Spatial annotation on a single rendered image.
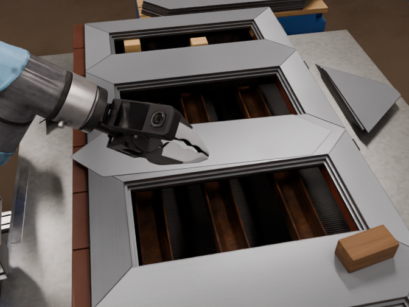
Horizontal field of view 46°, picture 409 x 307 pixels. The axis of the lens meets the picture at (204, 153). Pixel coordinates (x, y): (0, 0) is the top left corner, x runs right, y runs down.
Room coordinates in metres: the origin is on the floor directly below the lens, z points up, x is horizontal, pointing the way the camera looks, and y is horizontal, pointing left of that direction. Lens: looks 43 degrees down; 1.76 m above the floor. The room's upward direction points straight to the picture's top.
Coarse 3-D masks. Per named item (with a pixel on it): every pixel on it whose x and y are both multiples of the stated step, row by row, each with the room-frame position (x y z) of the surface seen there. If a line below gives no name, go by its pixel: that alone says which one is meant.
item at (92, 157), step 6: (96, 138) 1.03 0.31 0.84; (102, 138) 1.03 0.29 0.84; (90, 144) 1.01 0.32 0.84; (96, 144) 1.01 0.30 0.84; (102, 144) 1.01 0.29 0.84; (84, 150) 0.98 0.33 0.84; (90, 150) 0.98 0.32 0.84; (96, 150) 0.98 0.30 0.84; (102, 150) 0.98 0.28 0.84; (84, 156) 0.96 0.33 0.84; (90, 156) 0.96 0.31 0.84; (96, 156) 0.96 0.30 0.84; (102, 156) 0.96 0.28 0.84; (84, 162) 0.94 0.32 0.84; (90, 162) 0.94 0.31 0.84; (96, 162) 0.94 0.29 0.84; (102, 162) 0.94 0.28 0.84; (90, 168) 0.91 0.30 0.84; (96, 168) 0.91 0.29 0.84; (102, 168) 0.91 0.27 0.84; (102, 174) 0.89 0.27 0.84
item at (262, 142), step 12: (240, 120) 1.12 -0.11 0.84; (252, 120) 1.12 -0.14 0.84; (264, 120) 1.12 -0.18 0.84; (252, 132) 1.06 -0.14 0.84; (264, 132) 1.06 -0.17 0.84; (252, 144) 1.01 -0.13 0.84; (264, 144) 1.01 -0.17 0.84; (276, 144) 1.01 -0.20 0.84; (252, 156) 0.96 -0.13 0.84; (264, 156) 0.96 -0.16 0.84; (276, 156) 0.96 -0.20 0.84
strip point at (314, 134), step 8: (296, 120) 1.12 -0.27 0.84; (304, 120) 1.12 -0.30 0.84; (304, 128) 1.08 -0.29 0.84; (312, 128) 1.08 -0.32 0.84; (320, 128) 1.08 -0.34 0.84; (304, 136) 1.04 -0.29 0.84; (312, 136) 1.04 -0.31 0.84; (320, 136) 1.04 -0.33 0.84; (312, 144) 1.01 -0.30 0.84; (320, 144) 1.01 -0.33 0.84; (312, 152) 0.98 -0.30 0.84
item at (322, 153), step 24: (216, 24) 1.71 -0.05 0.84; (240, 24) 1.72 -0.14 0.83; (240, 72) 1.38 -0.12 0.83; (264, 72) 1.39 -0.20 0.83; (288, 96) 1.26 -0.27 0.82; (312, 120) 1.12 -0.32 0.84; (192, 168) 0.91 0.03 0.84; (216, 168) 0.91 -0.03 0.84; (240, 168) 0.92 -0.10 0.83; (264, 168) 0.93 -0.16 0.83; (288, 168) 0.94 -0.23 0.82; (360, 216) 0.76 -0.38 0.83
